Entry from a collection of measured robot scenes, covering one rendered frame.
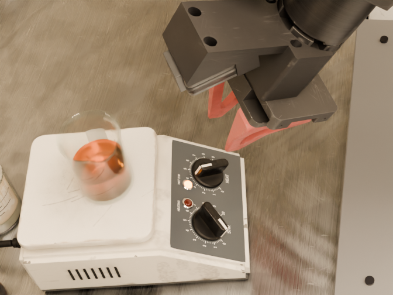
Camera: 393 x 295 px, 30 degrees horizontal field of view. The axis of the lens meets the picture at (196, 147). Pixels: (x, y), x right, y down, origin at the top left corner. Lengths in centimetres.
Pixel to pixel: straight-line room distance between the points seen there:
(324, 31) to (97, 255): 28
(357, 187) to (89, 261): 25
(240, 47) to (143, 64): 39
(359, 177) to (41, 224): 29
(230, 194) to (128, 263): 12
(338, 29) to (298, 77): 5
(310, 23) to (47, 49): 47
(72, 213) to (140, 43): 30
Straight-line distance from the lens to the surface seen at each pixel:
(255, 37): 50
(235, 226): 68
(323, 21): 51
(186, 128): 79
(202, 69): 48
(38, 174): 68
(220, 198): 69
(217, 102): 62
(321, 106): 57
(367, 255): 67
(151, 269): 66
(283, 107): 55
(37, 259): 66
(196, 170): 68
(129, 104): 83
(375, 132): 73
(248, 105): 56
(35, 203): 67
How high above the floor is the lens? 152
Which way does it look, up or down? 53 degrees down
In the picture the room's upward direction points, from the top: 12 degrees counter-clockwise
